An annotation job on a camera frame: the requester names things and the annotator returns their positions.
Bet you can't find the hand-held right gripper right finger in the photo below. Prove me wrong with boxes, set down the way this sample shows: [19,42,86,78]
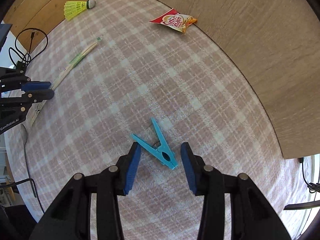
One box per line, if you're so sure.
[180,142,292,240]

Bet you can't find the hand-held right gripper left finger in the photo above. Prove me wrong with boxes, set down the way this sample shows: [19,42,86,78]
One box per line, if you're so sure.
[29,142,142,240]

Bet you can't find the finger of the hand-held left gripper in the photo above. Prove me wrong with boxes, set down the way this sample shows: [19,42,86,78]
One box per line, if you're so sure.
[0,67,52,92]
[0,89,55,120]

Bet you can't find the blue clothespin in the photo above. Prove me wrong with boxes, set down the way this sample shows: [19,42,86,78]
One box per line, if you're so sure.
[130,117,178,170]

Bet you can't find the wooden chopsticks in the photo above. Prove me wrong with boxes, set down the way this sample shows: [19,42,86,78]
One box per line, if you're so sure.
[29,37,103,127]

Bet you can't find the yellow shuttlecock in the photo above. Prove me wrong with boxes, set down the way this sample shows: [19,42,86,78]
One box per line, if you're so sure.
[64,0,97,21]

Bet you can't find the pink plaid tablecloth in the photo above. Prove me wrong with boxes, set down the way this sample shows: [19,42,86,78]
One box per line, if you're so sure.
[4,0,313,240]

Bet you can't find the red white creamer packet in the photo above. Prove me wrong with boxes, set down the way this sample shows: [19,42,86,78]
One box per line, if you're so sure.
[149,8,198,35]

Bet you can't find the black looped cable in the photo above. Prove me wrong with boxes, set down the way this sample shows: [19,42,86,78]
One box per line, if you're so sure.
[9,27,49,67]

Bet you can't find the black thick cable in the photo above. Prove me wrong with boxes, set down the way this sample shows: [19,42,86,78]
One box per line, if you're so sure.
[0,178,45,215]

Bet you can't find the black ring light cable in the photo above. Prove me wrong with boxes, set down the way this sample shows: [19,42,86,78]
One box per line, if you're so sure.
[299,156,320,194]

